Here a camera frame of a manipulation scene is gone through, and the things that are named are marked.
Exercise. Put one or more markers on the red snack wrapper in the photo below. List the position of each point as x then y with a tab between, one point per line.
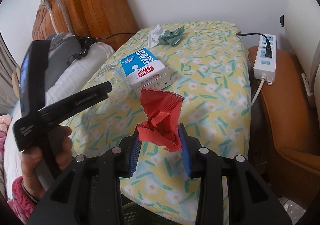
163	109

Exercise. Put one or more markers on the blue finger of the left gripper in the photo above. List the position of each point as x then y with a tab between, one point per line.
32	77

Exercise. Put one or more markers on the brown leather chair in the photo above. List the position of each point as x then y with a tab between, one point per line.
293	138

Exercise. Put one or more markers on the person's left hand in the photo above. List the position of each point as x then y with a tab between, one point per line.
32	157

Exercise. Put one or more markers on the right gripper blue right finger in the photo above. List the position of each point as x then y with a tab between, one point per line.
185	152

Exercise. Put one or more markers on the blue white milk carton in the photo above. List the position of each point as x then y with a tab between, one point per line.
144	69

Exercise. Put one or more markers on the white pillow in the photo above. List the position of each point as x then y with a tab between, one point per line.
71	81

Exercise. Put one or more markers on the grey breathing machine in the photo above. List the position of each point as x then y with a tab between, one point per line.
64	49

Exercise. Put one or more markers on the wooden headboard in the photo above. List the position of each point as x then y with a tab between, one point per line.
110	21

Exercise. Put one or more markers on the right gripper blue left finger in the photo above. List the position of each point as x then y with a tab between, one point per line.
134	151

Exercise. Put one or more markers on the yellow floral blanket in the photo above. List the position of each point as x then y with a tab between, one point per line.
208	67

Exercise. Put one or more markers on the white power strip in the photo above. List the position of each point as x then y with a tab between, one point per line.
266	66

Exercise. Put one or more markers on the dark green crumpled wrapper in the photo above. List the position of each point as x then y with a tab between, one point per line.
171	37

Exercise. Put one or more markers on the green mesh trash basket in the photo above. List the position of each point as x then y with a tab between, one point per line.
134	214

